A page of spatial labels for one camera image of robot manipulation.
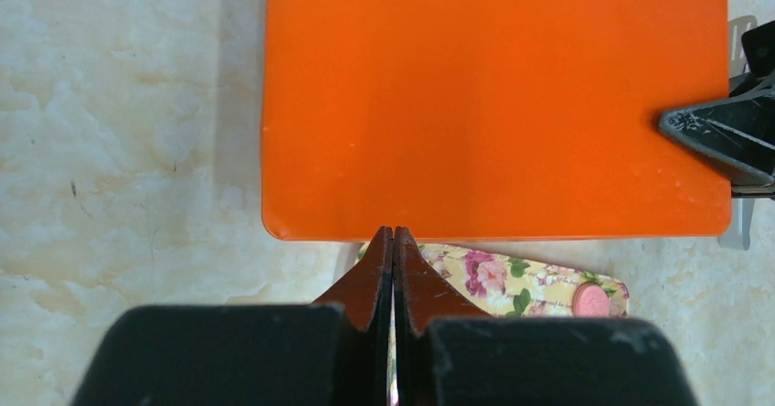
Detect metal tongs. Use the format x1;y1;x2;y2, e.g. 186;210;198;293
718;15;765;251

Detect orange box lid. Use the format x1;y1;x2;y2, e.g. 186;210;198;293
260;0;731;241

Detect floral serving tray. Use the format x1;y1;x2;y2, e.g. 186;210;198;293
355;242;631;319

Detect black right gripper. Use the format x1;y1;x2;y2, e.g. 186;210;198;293
658;19;774;187

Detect pink cookie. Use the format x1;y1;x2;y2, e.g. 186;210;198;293
572;283;610;317

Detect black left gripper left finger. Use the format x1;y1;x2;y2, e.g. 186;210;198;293
72;227;393;405

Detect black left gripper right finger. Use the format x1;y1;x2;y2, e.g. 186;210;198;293
393;227;696;405

